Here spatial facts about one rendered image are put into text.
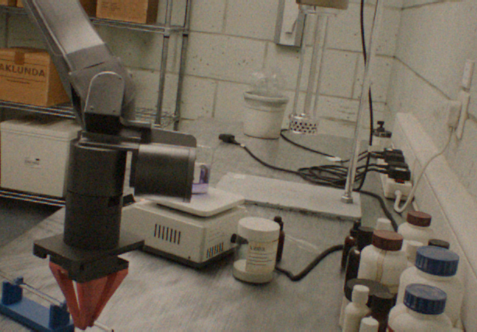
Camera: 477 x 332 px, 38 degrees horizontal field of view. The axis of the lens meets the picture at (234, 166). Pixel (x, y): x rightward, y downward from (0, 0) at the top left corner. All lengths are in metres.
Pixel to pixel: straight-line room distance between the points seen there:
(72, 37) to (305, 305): 0.45
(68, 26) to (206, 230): 0.35
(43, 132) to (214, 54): 0.91
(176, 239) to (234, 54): 2.51
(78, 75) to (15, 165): 2.72
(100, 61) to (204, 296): 0.35
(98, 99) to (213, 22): 2.78
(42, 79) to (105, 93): 2.59
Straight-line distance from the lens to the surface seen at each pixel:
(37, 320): 0.81
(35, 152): 3.39
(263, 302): 0.92
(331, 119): 3.45
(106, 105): 0.71
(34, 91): 3.32
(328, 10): 1.35
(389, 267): 0.91
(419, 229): 1.08
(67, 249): 0.71
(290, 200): 1.38
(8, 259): 1.00
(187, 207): 0.99
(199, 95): 3.51
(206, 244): 0.99
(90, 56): 0.76
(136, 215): 1.04
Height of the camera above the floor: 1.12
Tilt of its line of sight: 13 degrees down
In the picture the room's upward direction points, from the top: 7 degrees clockwise
